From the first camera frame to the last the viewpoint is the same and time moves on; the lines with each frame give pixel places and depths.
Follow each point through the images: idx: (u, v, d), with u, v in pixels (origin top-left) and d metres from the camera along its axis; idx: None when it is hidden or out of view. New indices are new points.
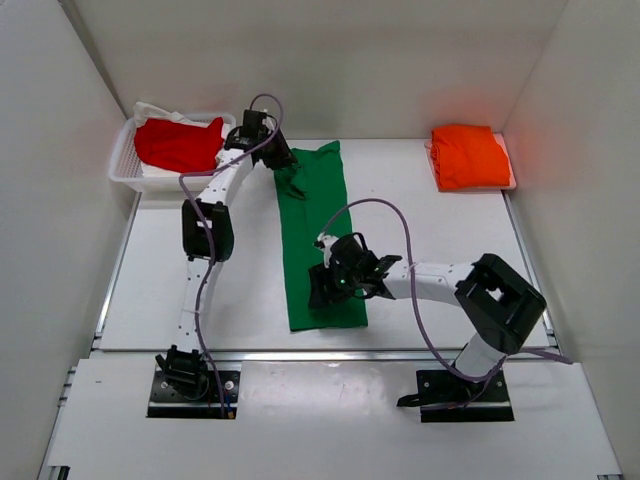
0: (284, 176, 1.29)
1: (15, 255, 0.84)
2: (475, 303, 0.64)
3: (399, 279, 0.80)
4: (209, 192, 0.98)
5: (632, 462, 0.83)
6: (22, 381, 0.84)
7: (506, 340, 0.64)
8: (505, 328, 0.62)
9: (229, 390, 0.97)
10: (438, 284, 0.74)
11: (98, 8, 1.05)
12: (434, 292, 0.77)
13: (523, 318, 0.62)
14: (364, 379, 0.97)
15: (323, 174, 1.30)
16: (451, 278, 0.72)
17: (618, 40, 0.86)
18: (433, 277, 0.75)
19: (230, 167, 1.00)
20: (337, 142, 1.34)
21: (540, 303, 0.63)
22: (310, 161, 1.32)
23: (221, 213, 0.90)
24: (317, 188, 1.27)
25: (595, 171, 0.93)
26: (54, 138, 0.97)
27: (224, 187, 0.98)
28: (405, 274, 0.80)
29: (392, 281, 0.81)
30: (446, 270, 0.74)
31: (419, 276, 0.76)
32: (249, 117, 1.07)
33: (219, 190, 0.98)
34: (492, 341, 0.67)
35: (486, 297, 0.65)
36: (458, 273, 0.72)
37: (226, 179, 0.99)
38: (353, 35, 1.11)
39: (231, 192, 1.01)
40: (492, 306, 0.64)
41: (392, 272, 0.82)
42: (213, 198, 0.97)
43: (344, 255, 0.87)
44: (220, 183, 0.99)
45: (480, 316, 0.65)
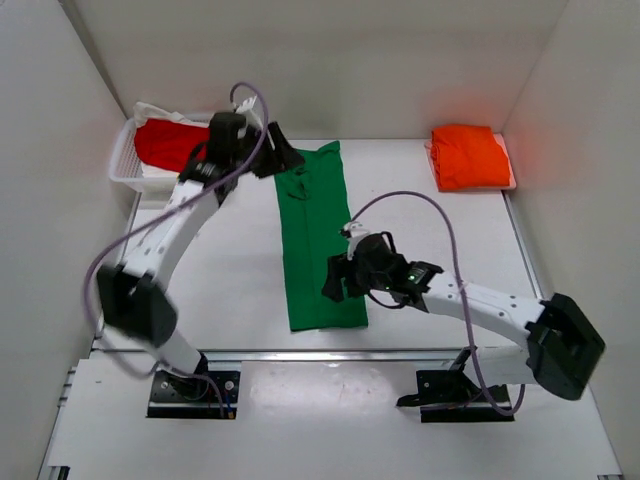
0: (284, 176, 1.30)
1: (14, 255, 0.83)
2: (551, 355, 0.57)
3: (445, 298, 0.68)
4: (136, 253, 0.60)
5: (632, 462, 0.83)
6: (22, 382, 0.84)
7: (565, 386, 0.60)
8: (574, 380, 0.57)
9: (229, 390, 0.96)
10: (498, 319, 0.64)
11: (98, 8, 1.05)
12: (482, 319, 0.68)
13: (590, 370, 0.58)
14: (364, 379, 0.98)
15: (323, 173, 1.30)
16: (517, 316, 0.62)
17: (618, 39, 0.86)
18: (492, 310, 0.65)
19: (177, 215, 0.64)
20: (337, 142, 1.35)
21: (601, 348, 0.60)
22: (309, 161, 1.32)
23: (149, 289, 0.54)
24: (317, 188, 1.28)
25: (595, 171, 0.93)
26: (54, 138, 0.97)
27: (163, 246, 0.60)
28: (453, 294, 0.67)
29: (432, 299, 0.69)
30: (508, 304, 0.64)
31: (472, 302, 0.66)
32: (217, 125, 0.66)
33: (152, 251, 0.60)
34: (546, 382, 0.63)
35: (562, 348, 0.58)
36: (525, 311, 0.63)
37: (166, 234, 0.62)
38: (353, 35, 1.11)
39: (174, 257, 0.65)
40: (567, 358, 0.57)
41: (434, 288, 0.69)
42: (140, 264, 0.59)
43: (375, 261, 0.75)
44: (157, 240, 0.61)
45: (548, 365, 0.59)
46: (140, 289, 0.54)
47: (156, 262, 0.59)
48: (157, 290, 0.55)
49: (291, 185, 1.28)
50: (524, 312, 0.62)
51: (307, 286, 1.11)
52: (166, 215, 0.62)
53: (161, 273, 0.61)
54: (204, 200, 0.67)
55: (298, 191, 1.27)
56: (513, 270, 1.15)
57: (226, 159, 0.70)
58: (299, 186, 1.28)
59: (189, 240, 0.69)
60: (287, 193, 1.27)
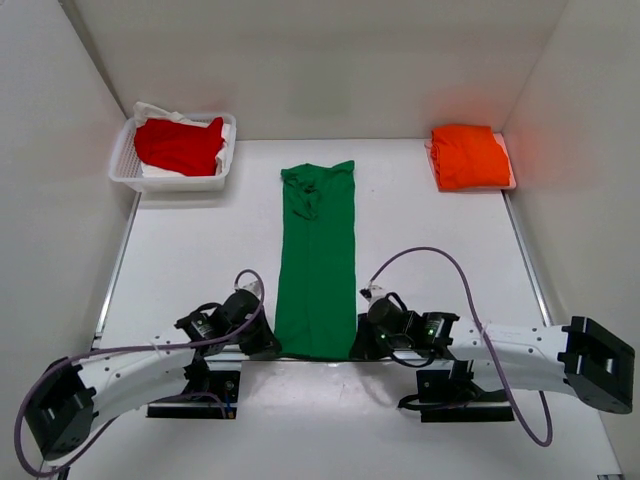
0: (293, 191, 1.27)
1: (15, 255, 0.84)
2: (592, 378, 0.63)
3: (470, 347, 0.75)
4: (97, 367, 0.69)
5: (632, 461, 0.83)
6: (22, 382, 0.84)
7: (615, 403, 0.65)
8: (621, 395, 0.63)
9: (228, 390, 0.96)
10: (529, 355, 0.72)
11: (98, 8, 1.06)
12: (513, 358, 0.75)
13: (628, 379, 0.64)
14: (364, 379, 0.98)
15: (331, 194, 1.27)
16: (547, 350, 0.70)
17: (618, 39, 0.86)
18: (522, 348, 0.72)
19: (153, 353, 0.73)
20: (352, 162, 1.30)
21: (631, 354, 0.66)
22: (320, 179, 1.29)
23: (76, 407, 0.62)
24: (327, 210, 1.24)
25: (594, 172, 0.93)
26: (52, 139, 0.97)
27: (119, 372, 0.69)
28: (477, 340, 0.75)
29: (460, 350, 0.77)
30: (534, 339, 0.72)
31: (500, 344, 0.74)
32: (234, 301, 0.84)
33: (110, 372, 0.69)
34: (593, 400, 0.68)
35: (598, 369, 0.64)
36: (552, 344, 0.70)
37: (132, 363, 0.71)
38: (352, 35, 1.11)
39: (128, 383, 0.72)
40: (605, 377, 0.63)
41: (457, 339, 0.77)
42: (91, 379, 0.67)
43: (389, 325, 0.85)
44: (119, 363, 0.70)
45: (595, 390, 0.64)
46: (73, 402, 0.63)
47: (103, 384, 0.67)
48: (87, 410, 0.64)
49: (298, 201, 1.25)
50: (550, 343, 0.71)
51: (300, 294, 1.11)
52: (142, 348, 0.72)
53: (105, 394, 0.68)
54: (183, 350, 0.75)
55: (306, 210, 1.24)
56: (513, 269, 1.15)
57: (223, 329, 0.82)
58: (308, 204, 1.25)
59: (147, 377, 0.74)
60: (293, 209, 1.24)
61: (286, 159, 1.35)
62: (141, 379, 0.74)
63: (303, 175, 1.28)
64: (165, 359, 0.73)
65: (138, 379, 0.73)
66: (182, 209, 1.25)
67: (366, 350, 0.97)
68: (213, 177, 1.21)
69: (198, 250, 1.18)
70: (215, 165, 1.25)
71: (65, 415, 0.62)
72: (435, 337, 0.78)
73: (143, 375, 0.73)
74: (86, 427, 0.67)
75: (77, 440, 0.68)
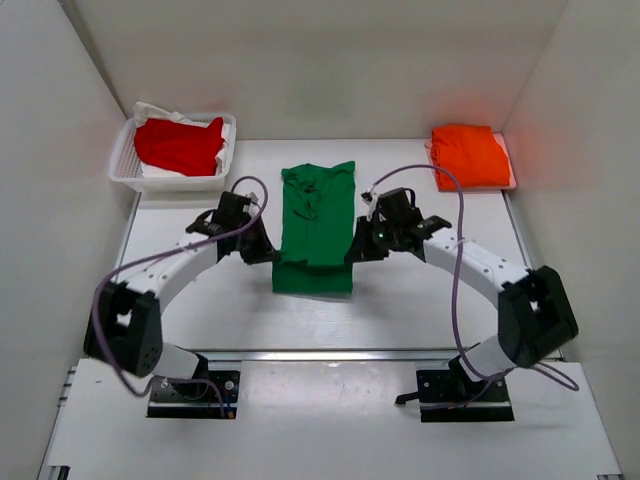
0: (293, 191, 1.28)
1: (15, 254, 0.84)
2: (515, 310, 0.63)
3: (443, 249, 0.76)
4: (141, 276, 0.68)
5: (632, 462, 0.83)
6: (22, 381, 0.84)
7: (522, 353, 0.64)
8: (529, 345, 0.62)
9: (229, 390, 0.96)
10: (483, 275, 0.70)
11: (99, 8, 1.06)
12: (474, 278, 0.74)
13: (550, 341, 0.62)
14: (364, 379, 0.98)
15: (331, 195, 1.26)
16: (498, 276, 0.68)
17: (618, 39, 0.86)
18: (479, 267, 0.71)
19: (183, 253, 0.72)
20: (353, 163, 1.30)
21: (571, 334, 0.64)
22: (320, 180, 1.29)
23: (146, 307, 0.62)
24: (327, 208, 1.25)
25: (595, 171, 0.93)
26: (52, 139, 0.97)
27: (165, 273, 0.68)
28: (449, 246, 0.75)
29: (432, 247, 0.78)
30: (496, 263, 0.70)
31: (467, 258, 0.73)
32: (228, 200, 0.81)
33: (156, 276, 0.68)
34: (507, 347, 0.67)
35: (528, 309, 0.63)
36: (507, 273, 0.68)
37: (171, 266, 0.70)
38: (352, 34, 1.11)
39: (172, 287, 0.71)
40: (529, 319, 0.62)
41: (434, 239, 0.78)
42: (143, 285, 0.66)
43: (389, 209, 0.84)
44: (160, 268, 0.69)
45: (512, 325, 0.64)
46: (140, 305, 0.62)
47: (158, 284, 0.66)
48: (155, 307, 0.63)
49: (298, 201, 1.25)
50: (506, 273, 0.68)
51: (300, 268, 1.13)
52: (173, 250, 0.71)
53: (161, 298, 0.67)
54: (207, 246, 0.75)
55: (306, 210, 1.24)
56: None
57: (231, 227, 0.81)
58: (308, 203, 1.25)
59: (185, 280, 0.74)
60: (292, 209, 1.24)
61: (286, 159, 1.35)
62: (180, 283, 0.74)
63: (304, 175, 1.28)
64: (195, 258, 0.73)
65: (177, 284, 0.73)
66: (182, 209, 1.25)
67: (362, 250, 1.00)
68: (213, 177, 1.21)
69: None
70: (214, 165, 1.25)
71: (138, 318, 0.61)
72: (422, 230, 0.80)
73: (180, 279, 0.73)
74: (158, 334, 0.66)
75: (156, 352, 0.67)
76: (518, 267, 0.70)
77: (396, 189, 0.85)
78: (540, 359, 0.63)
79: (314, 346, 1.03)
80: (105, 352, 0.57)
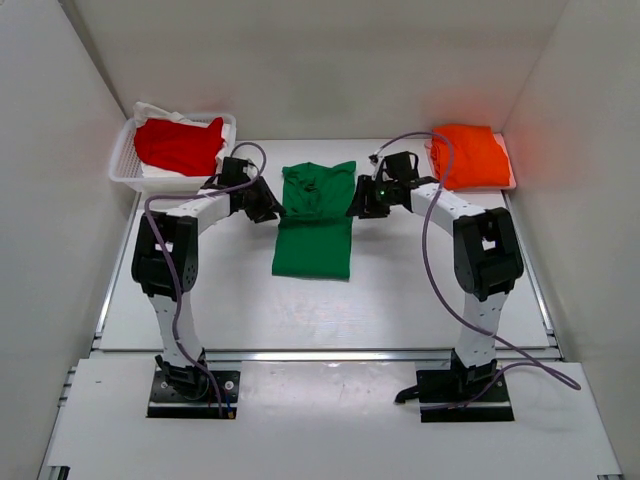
0: (293, 189, 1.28)
1: (15, 254, 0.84)
2: (464, 239, 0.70)
3: (423, 196, 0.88)
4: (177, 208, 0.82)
5: (632, 462, 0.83)
6: (22, 381, 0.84)
7: (469, 279, 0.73)
8: (474, 270, 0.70)
9: (229, 390, 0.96)
10: (449, 213, 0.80)
11: (98, 8, 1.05)
12: (442, 219, 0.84)
13: (495, 271, 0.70)
14: (365, 380, 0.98)
15: (331, 194, 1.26)
16: (458, 212, 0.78)
17: (618, 40, 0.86)
18: (447, 207, 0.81)
19: (206, 198, 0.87)
20: (353, 162, 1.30)
21: (516, 271, 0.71)
22: (320, 179, 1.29)
23: (189, 226, 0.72)
24: (328, 206, 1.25)
25: (594, 170, 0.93)
26: (53, 139, 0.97)
27: (196, 207, 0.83)
28: (429, 194, 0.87)
29: (417, 197, 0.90)
30: (461, 205, 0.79)
31: (440, 202, 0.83)
32: (230, 164, 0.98)
33: (189, 209, 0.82)
34: (460, 274, 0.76)
35: (476, 238, 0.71)
36: (468, 209, 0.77)
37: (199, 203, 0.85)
38: (352, 35, 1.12)
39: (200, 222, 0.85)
40: (475, 247, 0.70)
41: (420, 190, 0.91)
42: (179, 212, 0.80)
43: (394, 167, 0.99)
44: (192, 204, 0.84)
45: (462, 253, 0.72)
46: (184, 225, 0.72)
47: (193, 213, 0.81)
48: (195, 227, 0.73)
49: (298, 200, 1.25)
50: (466, 210, 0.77)
51: (299, 253, 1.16)
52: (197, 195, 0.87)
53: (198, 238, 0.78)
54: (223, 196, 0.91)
55: (306, 207, 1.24)
56: None
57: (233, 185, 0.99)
58: (307, 201, 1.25)
59: (207, 221, 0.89)
60: (291, 206, 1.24)
61: (286, 159, 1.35)
62: (204, 223, 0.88)
63: (304, 174, 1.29)
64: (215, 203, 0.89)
65: (203, 222, 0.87)
66: None
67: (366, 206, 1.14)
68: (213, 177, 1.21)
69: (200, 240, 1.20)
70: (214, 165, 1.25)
71: (183, 236, 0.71)
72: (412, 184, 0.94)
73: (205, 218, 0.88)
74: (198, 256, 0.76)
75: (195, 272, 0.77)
76: (480, 208, 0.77)
77: (402, 152, 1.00)
78: (486, 287, 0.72)
79: (313, 346, 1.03)
80: (166, 254, 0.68)
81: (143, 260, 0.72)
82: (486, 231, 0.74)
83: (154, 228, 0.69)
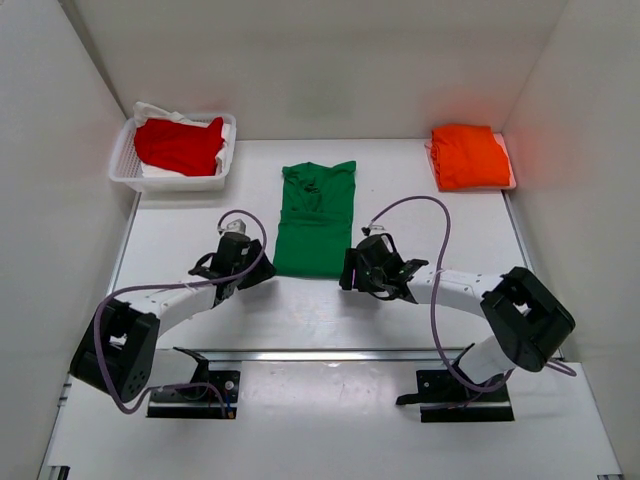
0: (293, 188, 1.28)
1: (15, 255, 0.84)
2: (501, 313, 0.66)
3: (423, 283, 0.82)
4: (143, 299, 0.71)
5: (632, 462, 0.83)
6: (22, 381, 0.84)
7: (527, 356, 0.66)
8: (529, 343, 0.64)
9: (229, 390, 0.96)
10: (464, 292, 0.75)
11: (98, 8, 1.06)
12: (456, 300, 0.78)
13: (547, 338, 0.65)
14: (365, 379, 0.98)
15: (331, 195, 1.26)
16: (477, 288, 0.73)
17: (618, 41, 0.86)
18: (460, 287, 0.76)
19: (185, 289, 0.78)
20: (353, 162, 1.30)
21: (569, 325, 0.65)
22: (320, 179, 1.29)
23: (145, 329, 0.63)
24: (327, 206, 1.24)
25: (594, 171, 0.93)
26: (52, 139, 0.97)
27: (167, 302, 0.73)
28: (430, 279, 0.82)
29: (416, 285, 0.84)
30: (473, 280, 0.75)
31: (443, 282, 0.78)
32: (228, 244, 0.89)
33: (158, 302, 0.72)
34: (510, 353, 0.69)
35: (513, 310, 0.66)
36: (484, 284, 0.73)
37: (173, 296, 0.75)
38: (351, 35, 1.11)
39: (168, 318, 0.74)
40: (518, 319, 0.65)
41: (417, 277, 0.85)
42: (143, 306, 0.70)
43: (371, 257, 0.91)
44: (163, 297, 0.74)
45: (503, 330, 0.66)
46: (139, 326, 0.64)
47: (160, 308, 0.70)
48: (153, 328, 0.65)
49: (298, 200, 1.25)
50: (483, 284, 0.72)
51: (301, 250, 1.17)
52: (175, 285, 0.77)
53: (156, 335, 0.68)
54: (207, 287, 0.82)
55: (306, 207, 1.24)
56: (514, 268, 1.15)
57: (228, 268, 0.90)
58: (307, 201, 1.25)
59: (179, 316, 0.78)
60: (291, 207, 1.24)
61: (286, 159, 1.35)
62: (175, 318, 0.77)
63: (304, 174, 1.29)
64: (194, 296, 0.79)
65: (173, 317, 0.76)
66: (182, 209, 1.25)
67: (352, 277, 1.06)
68: (213, 177, 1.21)
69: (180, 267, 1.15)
70: (214, 165, 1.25)
71: (136, 338, 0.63)
72: (403, 274, 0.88)
73: (177, 313, 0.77)
74: (150, 360, 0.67)
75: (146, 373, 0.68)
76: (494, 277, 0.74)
77: (375, 238, 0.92)
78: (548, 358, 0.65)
79: (313, 346, 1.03)
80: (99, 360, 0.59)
81: (87, 356, 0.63)
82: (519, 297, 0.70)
83: (97, 331, 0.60)
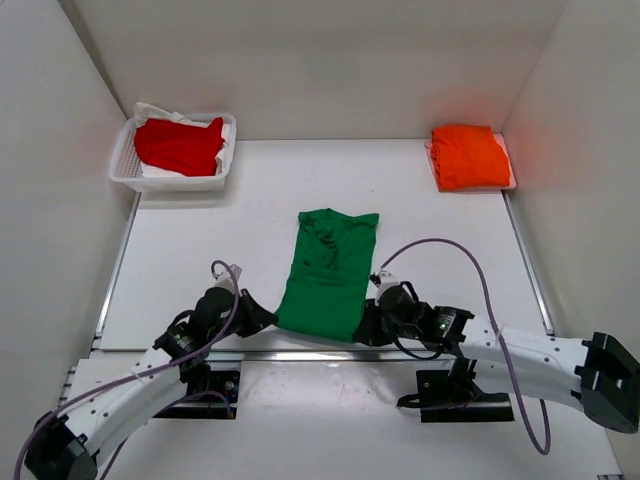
0: (308, 238, 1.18)
1: (15, 254, 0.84)
2: (604, 392, 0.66)
3: (485, 346, 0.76)
4: (83, 411, 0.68)
5: (633, 461, 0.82)
6: (21, 382, 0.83)
7: (621, 421, 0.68)
8: (629, 414, 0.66)
9: (229, 390, 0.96)
10: (545, 363, 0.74)
11: (98, 8, 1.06)
12: (527, 365, 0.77)
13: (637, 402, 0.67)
14: (365, 379, 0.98)
15: (349, 249, 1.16)
16: (562, 361, 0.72)
17: (618, 41, 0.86)
18: (538, 356, 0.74)
19: (136, 383, 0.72)
20: (376, 216, 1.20)
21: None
22: (339, 230, 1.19)
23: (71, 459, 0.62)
24: (342, 263, 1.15)
25: (594, 171, 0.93)
26: (53, 141, 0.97)
27: (106, 410, 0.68)
28: (491, 342, 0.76)
29: (470, 346, 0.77)
30: (552, 349, 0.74)
31: (514, 349, 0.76)
32: (203, 306, 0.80)
33: (97, 414, 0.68)
34: (599, 417, 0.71)
35: (609, 384, 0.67)
36: (569, 357, 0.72)
37: (116, 399, 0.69)
38: (351, 35, 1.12)
39: (118, 418, 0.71)
40: (617, 394, 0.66)
41: (471, 338, 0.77)
42: (81, 423, 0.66)
43: (400, 314, 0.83)
44: (104, 403, 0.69)
45: (603, 404, 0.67)
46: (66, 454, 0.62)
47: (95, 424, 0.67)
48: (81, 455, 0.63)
49: (313, 251, 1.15)
50: (567, 356, 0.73)
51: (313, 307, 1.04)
52: (122, 381, 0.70)
53: (95, 437, 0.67)
54: (165, 371, 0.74)
55: (322, 260, 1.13)
56: (515, 269, 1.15)
57: (203, 334, 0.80)
58: (321, 254, 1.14)
59: (137, 405, 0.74)
60: (304, 260, 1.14)
61: (286, 159, 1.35)
62: (134, 408, 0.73)
63: (324, 222, 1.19)
64: (148, 385, 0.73)
65: (127, 411, 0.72)
66: (182, 209, 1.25)
67: (369, 337, 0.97)
68: (213, 177, 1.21)
69: (180, 268, 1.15)
70: (214, 165, 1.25)
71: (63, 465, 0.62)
72: (445, 330, 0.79)
73: (133, 405, 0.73)
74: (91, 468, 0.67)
75: (99, 454, 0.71)
76: (571, 343, 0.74)
77: (398, 290, 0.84)
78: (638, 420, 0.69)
79: (314, 347, 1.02)
80: None
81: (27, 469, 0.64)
82: (607, 366, 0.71)
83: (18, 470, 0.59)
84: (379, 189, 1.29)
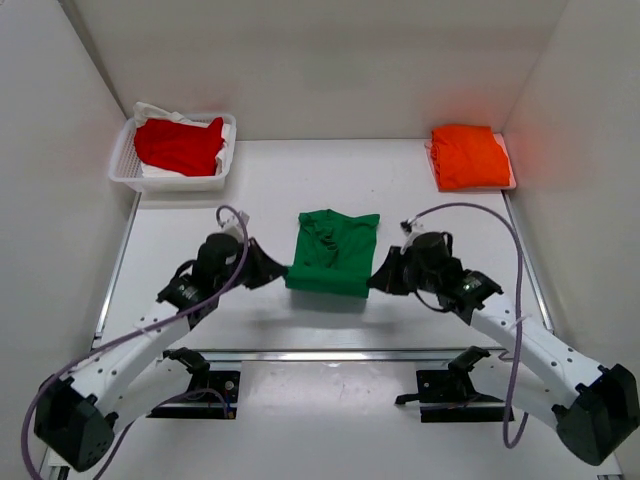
0: (309, 238, 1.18)
1: (16, 254, 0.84)
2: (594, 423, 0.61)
3: (498, 325, 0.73)
4: (90, 371, 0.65)
5: (632, 461, 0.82)
6: (21, 381, 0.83)
7: (588, 450, 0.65)
8: (599, 449, 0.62)
9: (229, 390, 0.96)
10: (550, 368, 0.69)
11: (98, 8, 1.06)
12: (532, 363, 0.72)
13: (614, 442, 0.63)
14: (365, 379, 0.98)
15: (351, 249, 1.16)
16: (569, 373, 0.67)
17: (618, 41, 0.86)
18: (547, 358, 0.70)
19: (144, 337, 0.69)
20: (377, 217, 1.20)
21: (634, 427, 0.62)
22: (340, 229, 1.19)
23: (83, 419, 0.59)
24: (344, 262, 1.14)
25: (594, 171, 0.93)
26: (53, 140, 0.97)
27: (115, 369, 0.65)
28: (506, 323, 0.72)
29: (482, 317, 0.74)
30: (565, 357, 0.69)
31: (528, 342, 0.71)
32: (208, 252, 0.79)
33: (105, 373, 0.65)
34: (568, 437, 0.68)
35: (605, 417, 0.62)
36: (577, 374, 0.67)
37: (124, 357, 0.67)
38: (351, 35, 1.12)
39: (128, 376, 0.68)
40: (602, 429, 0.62)
41: (489, 311, 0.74)
42: (90, 384, 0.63)
43: (428, 260, 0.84)
44: (112, 362, 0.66)
45: (585, 431, 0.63)
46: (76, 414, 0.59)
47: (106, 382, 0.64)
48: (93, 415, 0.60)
49: (313, 252, 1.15)
50: (578, 372, 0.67)
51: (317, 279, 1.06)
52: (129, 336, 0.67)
53: (106, 397, 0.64)
54: (173, 325, 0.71)
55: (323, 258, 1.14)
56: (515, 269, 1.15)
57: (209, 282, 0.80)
58: (322, 255, 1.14)
59: (146, 364, 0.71)
60: (304, 260, 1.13)
61: (286, 159, 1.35)
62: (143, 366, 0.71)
63: (324, 222, 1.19)
64: (158, 339, 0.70)
65: (136, 370, 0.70)
66: (182, 208, 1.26)
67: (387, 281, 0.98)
68: (213, 177, 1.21)
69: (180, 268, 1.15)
70: (215, 165, 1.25)
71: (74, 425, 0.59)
72: (466, 289, 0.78)
73: (141, 362, 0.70)
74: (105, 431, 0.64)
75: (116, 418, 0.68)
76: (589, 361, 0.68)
77: (436, 240, 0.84)
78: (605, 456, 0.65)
79: (315, 346, 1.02)
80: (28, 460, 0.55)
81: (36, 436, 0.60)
82: None
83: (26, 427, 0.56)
84: (379, 189, 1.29)
